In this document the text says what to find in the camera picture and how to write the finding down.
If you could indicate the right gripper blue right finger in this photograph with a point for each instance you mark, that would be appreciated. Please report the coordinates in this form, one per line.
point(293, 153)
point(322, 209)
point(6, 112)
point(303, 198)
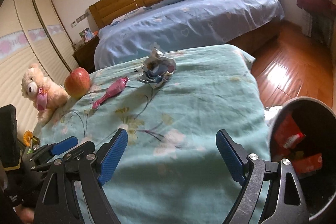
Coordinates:
point(234, 156)

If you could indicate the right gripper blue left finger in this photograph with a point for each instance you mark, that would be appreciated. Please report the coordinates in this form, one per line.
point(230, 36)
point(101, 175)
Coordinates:
point(109, 155)

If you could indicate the red cookie wrapper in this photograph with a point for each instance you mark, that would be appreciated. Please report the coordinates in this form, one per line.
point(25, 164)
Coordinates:
point(288, 134)

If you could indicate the silver blue wrapper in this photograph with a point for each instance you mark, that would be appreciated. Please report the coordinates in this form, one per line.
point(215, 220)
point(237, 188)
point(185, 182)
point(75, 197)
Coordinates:
point(157, 69)

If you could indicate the red white carton box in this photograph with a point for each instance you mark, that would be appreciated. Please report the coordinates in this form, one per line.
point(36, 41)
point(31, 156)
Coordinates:
point(308, 164)

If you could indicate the round metal trash bin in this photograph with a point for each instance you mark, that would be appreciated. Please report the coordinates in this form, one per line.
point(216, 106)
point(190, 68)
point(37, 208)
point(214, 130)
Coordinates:
point(303, 131)

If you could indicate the person's right hand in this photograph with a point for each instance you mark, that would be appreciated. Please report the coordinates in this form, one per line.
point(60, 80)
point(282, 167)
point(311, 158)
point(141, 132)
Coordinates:
point(26, 214)

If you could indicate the sunflower decoration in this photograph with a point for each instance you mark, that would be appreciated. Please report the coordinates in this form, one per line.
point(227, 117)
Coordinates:
point(31, 141)

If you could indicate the black foam block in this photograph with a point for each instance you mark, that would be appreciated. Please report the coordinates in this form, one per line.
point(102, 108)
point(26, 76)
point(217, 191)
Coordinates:
point(10, 152)

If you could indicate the cream teddy bear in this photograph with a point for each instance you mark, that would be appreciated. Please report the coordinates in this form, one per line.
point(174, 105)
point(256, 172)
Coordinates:
point(46, 95)

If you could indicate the pink candy wrapper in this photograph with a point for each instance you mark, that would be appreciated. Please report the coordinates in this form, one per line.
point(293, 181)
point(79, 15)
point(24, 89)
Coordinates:
point(116, 88)

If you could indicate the red apple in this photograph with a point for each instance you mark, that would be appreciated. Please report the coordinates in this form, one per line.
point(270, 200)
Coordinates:
point(78, 83)

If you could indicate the dark wooden nightstand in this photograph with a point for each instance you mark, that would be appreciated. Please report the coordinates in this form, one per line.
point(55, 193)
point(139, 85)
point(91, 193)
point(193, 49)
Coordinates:
point(84, 55)

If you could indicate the framed photo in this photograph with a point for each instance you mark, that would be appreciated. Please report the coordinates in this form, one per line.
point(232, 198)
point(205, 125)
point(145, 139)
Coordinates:
point(86, 35)

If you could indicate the white sliding wardrobe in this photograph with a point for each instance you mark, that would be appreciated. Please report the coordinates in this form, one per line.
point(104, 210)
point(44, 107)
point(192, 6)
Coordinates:
point(31, 32)

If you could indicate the blue sheeted large bed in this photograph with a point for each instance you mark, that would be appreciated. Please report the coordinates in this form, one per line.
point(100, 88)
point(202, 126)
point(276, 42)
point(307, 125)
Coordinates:
point(182, 25)

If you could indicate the wooden headboard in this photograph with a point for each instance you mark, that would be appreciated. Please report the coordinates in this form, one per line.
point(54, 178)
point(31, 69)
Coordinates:
point(105, 11)

